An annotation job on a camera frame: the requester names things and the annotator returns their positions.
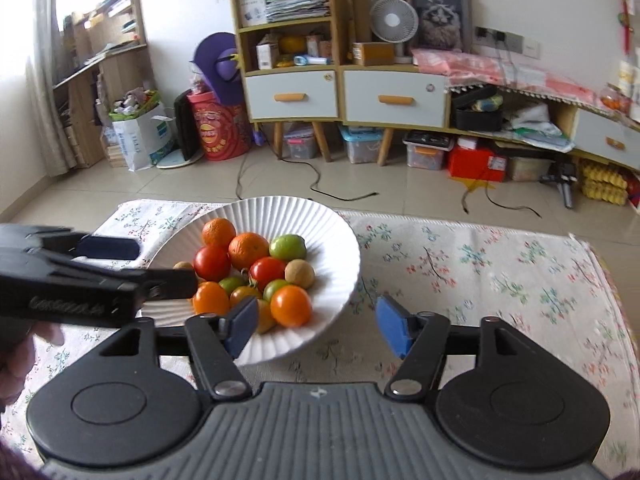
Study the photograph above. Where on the red box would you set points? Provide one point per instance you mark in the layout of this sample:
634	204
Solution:
475	165

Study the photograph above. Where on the low wooden cabinet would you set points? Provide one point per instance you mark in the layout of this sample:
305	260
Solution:
385	145

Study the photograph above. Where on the person's left hand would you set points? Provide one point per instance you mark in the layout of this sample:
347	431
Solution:
47	336

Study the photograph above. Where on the white appliance box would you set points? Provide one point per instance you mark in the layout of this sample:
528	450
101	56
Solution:
252	7

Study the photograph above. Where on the yellow cherry tomato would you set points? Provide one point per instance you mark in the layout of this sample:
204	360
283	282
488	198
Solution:
242	292

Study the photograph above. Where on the small black tripod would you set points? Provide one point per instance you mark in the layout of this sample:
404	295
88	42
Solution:
565	180

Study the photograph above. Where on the purple hat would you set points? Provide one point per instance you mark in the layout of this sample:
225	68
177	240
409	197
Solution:
220	50

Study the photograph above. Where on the clear storage box black lid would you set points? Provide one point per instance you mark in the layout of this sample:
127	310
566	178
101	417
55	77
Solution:
425	152

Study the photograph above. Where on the pink cloth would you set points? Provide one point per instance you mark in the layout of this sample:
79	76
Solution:
500	72

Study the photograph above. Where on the stack of papers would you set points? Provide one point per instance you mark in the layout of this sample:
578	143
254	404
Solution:
295	7

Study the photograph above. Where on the large mandarin orange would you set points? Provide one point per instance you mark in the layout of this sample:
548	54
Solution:
248	250

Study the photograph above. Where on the framed cat picture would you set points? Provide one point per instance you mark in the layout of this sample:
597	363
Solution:
440	15

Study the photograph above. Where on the white desk fan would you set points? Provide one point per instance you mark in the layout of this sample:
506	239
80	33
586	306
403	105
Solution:
395	22

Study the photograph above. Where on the white paper bag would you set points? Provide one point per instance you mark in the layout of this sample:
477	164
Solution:
145	140

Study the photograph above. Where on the white blue thermometer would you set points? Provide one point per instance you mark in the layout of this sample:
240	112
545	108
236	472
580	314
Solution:
312	61

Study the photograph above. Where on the white cabinet drawer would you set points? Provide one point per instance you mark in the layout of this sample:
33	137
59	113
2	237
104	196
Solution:
360	95
260	95

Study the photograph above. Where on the white carton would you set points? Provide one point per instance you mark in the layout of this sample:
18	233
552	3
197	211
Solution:
266	56

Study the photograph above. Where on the floral tablecloth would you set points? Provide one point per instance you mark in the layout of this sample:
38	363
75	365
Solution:
475	285

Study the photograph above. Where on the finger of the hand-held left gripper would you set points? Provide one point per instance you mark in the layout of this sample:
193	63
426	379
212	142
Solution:
172	284
110	249

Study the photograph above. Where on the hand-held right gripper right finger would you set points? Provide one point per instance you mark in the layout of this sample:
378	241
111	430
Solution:
392	327

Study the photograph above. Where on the wall outlet panel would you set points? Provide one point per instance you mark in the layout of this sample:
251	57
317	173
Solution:
512	40

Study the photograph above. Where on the white ribbed plate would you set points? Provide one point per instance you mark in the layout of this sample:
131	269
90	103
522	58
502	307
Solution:
325	240

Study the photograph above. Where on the long wooden sideboard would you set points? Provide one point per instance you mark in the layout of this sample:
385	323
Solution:
564	115

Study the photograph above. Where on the black flat board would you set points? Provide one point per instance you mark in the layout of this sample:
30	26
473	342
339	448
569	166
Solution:
184	125

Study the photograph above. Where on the stack of yellow trays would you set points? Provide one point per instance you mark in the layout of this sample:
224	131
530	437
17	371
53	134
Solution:
602	182

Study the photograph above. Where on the tall wooden cabinet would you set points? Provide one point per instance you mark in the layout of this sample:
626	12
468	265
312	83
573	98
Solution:
278	140

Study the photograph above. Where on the red printed bucket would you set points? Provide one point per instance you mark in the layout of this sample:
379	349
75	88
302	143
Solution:
220	130

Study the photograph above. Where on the clear storage box blue lid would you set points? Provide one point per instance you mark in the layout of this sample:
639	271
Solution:
360	147

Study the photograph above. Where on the grey curtain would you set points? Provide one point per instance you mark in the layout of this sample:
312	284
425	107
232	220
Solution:
47	60

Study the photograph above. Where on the white sideboard drawer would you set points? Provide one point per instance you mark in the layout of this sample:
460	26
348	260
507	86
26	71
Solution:
595	130

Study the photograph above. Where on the red tomato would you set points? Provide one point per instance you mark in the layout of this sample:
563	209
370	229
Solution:
212	262
267	272

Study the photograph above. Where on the round white floor scale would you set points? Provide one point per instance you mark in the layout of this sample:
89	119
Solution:
172	160

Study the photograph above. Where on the white green plastic bag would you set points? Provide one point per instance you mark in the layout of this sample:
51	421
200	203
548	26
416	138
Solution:
535	127

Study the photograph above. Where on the cardboard box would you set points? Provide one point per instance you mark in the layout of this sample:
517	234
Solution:
375	54

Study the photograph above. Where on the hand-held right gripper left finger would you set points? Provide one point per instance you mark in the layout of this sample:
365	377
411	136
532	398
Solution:
242	325

